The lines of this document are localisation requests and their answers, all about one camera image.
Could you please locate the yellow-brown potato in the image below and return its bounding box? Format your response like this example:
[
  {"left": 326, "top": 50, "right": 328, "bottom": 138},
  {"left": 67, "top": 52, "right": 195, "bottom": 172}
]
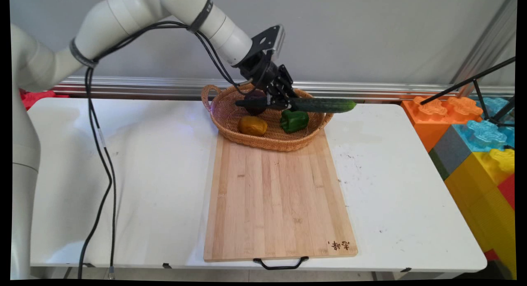
[{"left": 238, "top": 115, "right": 268, "bottom": 137}]

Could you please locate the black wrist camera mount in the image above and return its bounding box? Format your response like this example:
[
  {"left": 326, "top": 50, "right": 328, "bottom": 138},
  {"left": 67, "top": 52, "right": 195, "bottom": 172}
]
[{"left": 249, "top": 24, "right": 285, "bottom": 62}]

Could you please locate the dark purple eggplant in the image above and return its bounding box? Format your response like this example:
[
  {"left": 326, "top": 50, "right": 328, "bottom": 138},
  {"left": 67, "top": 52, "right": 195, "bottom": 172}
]
[{"left": 244, "top": 89, "right": 269, "bottom": 116}]

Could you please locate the black tripod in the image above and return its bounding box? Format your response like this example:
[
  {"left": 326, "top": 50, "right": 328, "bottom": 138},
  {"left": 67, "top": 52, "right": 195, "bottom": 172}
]
[{"left": 420, "top": 56, "right": 516, "bottom": 128}]

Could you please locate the light blue building block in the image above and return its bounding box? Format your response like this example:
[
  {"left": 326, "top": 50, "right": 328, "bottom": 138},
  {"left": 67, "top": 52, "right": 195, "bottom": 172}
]
[
  {"left": 478, "top": 97, "right": 515, "bottom": 122},
  {"left": 453, "top": 120, "right": 515, "bottom": 152}
]

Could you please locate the red plastic building block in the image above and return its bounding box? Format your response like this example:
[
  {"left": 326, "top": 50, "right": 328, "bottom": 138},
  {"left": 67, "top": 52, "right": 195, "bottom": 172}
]
[
  {"left": 497, "top": 174, "right": 516, "bottom": 210},
  {"left": 20, "top": 89, "right": 69, "bottom": 110}
]

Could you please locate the thin black labelled cable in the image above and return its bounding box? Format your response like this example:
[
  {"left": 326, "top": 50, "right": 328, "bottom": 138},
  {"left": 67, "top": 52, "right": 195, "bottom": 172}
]
[{"left": 84, "top": 20, "right": 252, "bottom": 279}]

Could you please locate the green bell pepper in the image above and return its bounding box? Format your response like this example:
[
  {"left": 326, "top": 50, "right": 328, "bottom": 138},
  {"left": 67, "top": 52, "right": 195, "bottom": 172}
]
[{"left": 280, "top": 109, "right": 310, "bottom": 134}]

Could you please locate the orange plastic building block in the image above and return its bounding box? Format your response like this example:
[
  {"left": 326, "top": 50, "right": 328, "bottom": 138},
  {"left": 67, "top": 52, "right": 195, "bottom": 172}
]
[{"left": 401, "top": 96, "right": 484, "bottom": 152}]

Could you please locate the thick black cable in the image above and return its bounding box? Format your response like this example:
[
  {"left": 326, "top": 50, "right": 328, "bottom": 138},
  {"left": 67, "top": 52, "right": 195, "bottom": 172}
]
[{"left": 77, "top": 20, "right": 252, "bottom": 279}]

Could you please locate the long green cucumber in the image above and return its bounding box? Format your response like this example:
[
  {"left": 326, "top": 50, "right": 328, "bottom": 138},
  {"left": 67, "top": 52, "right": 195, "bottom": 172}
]
[{"left": 235, "top": 97, "right": 357, "bottom": 114}]

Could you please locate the grey plastic building block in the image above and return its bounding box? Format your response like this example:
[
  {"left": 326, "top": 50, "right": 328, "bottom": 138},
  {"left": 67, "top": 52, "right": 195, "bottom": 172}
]
[{"left": 428, "top": 125, "right": 472, "bottom": 180}]

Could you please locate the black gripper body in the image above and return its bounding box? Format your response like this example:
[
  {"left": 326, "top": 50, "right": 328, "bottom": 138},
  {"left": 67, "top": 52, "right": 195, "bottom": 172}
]
[{"left": 237, "top": 51, "right": 285, "bottom": 94}]

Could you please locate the bamboo cutting board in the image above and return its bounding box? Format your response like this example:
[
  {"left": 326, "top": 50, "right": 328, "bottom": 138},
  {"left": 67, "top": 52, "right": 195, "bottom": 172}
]
[{"left": 203, "top": 129, "right": 359, "bottom": 271}]

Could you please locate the aluminium wall rail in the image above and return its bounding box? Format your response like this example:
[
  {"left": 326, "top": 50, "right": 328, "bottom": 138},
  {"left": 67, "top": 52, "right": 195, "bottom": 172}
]
[{"left": 54, "top": 76, "right": 515, "bottom": 100}]

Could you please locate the black cable strap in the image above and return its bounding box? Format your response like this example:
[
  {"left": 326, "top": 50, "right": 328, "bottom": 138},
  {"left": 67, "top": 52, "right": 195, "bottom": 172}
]
[
  {"left": 69, "top": 38, "right": 99, "bottom": 69},
  {"left": 187, "top": 0, "right": 214, "bottom": 33}
]

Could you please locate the woven wicker basket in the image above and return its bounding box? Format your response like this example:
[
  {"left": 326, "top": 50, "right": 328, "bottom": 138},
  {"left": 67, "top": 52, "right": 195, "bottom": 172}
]
[{"left": 201, "top": 83, "right": 335, "bottom": 152}]

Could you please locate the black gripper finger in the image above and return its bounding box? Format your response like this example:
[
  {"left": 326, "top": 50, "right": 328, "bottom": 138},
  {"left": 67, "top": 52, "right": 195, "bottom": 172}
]
[
  {"left": 278, "top": 64, "right": 295, "bottom": 89},
  {"left": 268, "top": 78, "right": 304, "bottom": 111}
]

